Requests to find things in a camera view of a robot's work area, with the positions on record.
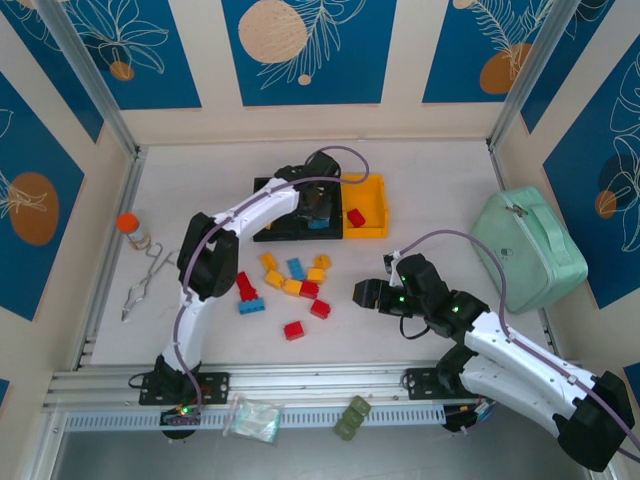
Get small red lego brick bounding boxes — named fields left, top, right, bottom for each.
left=234, top=273, right=260, bottom=302

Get black plastic bin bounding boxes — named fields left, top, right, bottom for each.
left=252, top=175, right=301, bottom=244
left=296, top=174, right=346, bottom=243

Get yellow plastic bin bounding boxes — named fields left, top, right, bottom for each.
left=340, top=172, right=390, bottom=240

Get mint green zip bag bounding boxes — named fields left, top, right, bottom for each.
left=469, top=186, right=590, bottom=315

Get olive green block pack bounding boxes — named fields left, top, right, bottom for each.
left=333, top=394, right=372, bottom=442

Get small circuit board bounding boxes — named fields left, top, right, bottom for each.
left=159, top=404, right=204, bottom=442
left=444, top=399, right=497, bottom=436

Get clear plastic packet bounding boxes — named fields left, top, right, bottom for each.
left=222, top=393, right=285, bottom=445

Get orange capped bottle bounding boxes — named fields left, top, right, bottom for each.
left=116, top=212, right=153, bottom=251

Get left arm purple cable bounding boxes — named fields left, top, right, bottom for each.
left=169, top=144, right=371, bottom=426

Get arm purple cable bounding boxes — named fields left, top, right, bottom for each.
left=392, top=228, right=640, bottom=464
left=169, top=144, right=371, bottom=426

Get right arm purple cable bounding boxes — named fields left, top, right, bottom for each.
left=392, top=228, right=640, bottom=464

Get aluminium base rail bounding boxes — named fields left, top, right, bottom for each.
left=42, top=360, right=594, bottom=411

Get white slotted cable duct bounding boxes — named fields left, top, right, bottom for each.
left=63, top=405, right=446, bottom=431

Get metal wire tongs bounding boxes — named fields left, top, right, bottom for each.
left=121, top=243, right=185, bottom=321

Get aluminium corner post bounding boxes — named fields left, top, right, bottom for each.
left=34, top=0, right=146, bottom=161
left=487, top=0, right=576, bottom=151

